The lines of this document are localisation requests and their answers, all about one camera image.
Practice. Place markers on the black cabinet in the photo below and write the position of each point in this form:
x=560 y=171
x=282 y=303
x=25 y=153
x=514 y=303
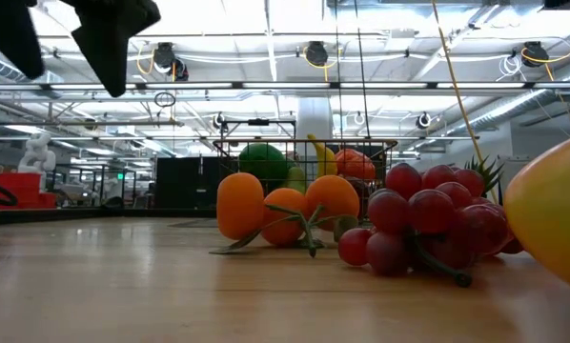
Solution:
x=189 y=181

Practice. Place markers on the red and yellow mango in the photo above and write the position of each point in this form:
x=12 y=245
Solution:
x=552 y=214

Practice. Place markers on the yellow banana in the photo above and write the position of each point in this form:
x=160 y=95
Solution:
x=325 y=159

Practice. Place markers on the red plastic crate stack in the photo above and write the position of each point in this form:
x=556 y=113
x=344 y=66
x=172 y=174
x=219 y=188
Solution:
x=23 y=190

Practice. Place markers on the orange-red mini pumpkin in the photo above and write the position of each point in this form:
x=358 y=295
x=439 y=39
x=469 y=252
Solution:
x=355 y=164

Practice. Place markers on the red grape bunch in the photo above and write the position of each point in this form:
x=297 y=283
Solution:
x=433 y=212

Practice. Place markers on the orange tangerine bunch with stems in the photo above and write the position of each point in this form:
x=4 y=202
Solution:
x=239 y=205

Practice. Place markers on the white humanoid figure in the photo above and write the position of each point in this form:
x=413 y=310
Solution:
x=37 y=152

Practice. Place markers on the large green lime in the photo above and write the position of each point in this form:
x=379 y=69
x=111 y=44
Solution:
x=263 y=162

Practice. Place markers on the green pear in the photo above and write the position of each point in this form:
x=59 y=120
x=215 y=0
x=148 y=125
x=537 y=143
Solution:
x=295 y=180

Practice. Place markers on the dark red apple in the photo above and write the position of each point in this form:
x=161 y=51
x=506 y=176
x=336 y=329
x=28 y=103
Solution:
x=363 y=188

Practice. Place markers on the silver ventilation duct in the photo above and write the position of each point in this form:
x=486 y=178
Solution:
x=528 y=107

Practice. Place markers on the black aluminium table frame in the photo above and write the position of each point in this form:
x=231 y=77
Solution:
x=99 y=215

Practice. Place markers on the green succulent plant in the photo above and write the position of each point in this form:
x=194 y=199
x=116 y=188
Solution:
x=485 y=172

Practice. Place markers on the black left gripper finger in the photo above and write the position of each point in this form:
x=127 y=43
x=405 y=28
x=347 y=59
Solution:
x=108 y=38
x=8 y=28

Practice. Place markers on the white building column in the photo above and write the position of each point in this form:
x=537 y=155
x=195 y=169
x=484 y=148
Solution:
x=313 y=119

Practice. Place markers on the long ceiling light bar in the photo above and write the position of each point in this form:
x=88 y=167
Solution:
x=480 y=86

